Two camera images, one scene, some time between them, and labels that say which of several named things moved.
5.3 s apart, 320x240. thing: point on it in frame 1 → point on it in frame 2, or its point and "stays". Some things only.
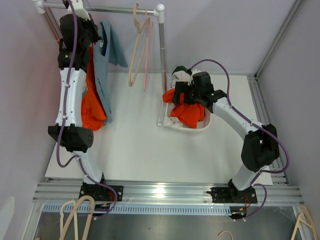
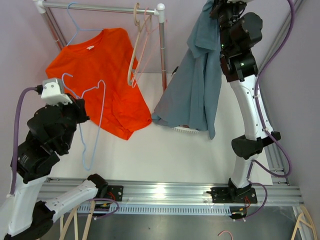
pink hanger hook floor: x=226 y=231 stays
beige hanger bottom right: x=303 y=210 stays
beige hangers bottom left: x=73 y=211 stays
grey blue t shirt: x=106 y=52 → x=192 y=98
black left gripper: x=90 y=24 → x=78 y=104
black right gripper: x=183 y=88 → x=219 y=5
